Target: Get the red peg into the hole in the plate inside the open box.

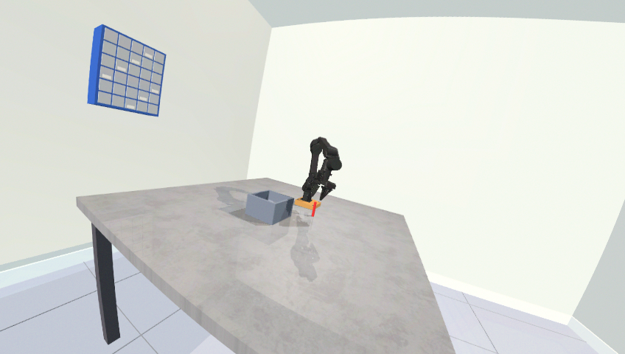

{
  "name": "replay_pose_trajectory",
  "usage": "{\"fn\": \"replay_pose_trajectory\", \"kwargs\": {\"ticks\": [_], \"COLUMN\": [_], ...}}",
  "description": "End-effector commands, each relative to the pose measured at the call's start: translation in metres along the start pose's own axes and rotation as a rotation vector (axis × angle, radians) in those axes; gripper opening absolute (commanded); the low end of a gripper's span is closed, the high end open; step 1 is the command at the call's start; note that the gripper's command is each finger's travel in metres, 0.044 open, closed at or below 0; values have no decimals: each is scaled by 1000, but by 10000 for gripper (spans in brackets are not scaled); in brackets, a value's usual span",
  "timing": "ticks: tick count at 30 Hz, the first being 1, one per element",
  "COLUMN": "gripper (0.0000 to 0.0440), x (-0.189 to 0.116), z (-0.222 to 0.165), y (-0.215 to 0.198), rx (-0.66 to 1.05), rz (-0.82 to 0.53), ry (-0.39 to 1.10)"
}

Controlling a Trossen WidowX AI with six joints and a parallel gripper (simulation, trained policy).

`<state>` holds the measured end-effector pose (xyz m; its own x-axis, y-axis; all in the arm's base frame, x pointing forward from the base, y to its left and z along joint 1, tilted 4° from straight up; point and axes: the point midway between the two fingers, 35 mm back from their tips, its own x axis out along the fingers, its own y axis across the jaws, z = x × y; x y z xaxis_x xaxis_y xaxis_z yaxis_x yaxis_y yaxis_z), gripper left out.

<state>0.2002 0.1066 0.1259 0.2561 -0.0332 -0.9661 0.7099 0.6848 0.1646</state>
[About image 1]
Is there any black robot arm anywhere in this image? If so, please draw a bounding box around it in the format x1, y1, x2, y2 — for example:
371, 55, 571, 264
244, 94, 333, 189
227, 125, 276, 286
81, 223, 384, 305
301, 136, 342, 202

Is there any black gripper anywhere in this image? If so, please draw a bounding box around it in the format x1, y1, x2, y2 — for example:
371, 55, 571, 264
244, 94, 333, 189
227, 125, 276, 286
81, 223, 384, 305
309, 168, 336, 201

